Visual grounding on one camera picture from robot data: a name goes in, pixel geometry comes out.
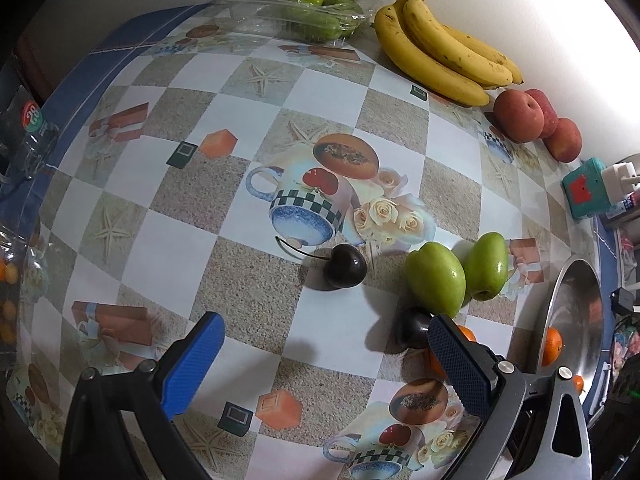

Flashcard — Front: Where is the large dark cherry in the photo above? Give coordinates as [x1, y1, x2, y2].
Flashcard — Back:
[396, 306, 435, 350]

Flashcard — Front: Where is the silver metal bowl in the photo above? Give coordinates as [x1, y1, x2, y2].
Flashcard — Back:
[540, 255, 608, 421]

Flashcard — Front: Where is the colourful printed bag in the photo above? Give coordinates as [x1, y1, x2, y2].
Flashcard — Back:
[612, 325, 640, 361]

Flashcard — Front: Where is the green jujube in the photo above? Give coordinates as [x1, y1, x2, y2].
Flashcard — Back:
[404, 241, 467, 319]
[461, 231, 511, 302]

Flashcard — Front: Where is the yellow banana bunch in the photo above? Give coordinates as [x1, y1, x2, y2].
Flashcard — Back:
[374, 0, 525, 107]

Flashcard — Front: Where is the white power strip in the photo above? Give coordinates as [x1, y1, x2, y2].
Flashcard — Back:
[600, 160, 640, 206]

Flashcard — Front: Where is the printed checkered tablecloth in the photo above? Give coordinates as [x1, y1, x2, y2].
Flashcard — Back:
[0, 2, 608, 480]

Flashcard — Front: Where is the dark cherry with stem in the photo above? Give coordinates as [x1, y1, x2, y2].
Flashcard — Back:
[275, 236, 368, 290]

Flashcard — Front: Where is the red peach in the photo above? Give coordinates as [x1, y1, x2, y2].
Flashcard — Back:
[544, 117, 583, 163]
[493, 89, 545, 143]
[525, 88, 559, 139]

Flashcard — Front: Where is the clear box of small oranges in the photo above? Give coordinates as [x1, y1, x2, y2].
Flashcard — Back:
[0, 225, 46, 371]

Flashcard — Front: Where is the clear clamshell with green jujubes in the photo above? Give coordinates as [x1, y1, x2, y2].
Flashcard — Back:
[220, 0, 368, 43]

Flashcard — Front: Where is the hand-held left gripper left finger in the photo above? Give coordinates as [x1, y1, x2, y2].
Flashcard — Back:
[59, 311, 227, 480]

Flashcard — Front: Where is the black charger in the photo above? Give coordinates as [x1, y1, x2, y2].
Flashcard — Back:
[611, 287, 640, 316]

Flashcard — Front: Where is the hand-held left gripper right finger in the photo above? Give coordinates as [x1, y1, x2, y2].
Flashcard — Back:
[427, 314, 593, 480]

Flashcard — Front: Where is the pink and white flat box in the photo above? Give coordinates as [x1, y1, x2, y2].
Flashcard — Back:
[617, 227, 640, 281]

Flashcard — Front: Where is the teal box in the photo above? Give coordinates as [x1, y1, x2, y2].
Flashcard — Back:
[562, 157, 613, 220]

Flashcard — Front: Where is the clear labelled plastic box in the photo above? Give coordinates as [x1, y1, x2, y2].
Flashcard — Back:
[0, 85, 61, 181]

